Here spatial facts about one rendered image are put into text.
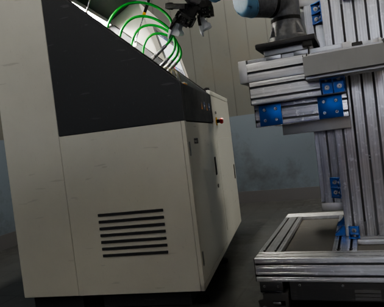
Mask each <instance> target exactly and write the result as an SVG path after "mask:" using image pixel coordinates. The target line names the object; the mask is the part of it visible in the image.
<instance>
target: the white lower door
mask: <svg viewBox="0 0 384 307"><path fill-rule="evenodd" d="M186 123H187V133H188V142H189V148H190V158H191V168H192V173H193V183H194V193H195V199H196V208H197V218H198V224H199V234H200V239H201V249H202V259H203V265H204V274H205V280H206V279H207V277H208V275H209V274H210V272H211V270H212V268H213V266H214V265H215V262H216V261H217V259H218V257H219V256H220V254H221V252H222V250H223V248H224V246H225V245H226V243H227V238H226V228H225V223H224V213H223V207H222V197H221V187H220V181H219V171H218V162H217V156H216V146H215V136H214V130H213V124H211V123H201V122H186Z"/></svg>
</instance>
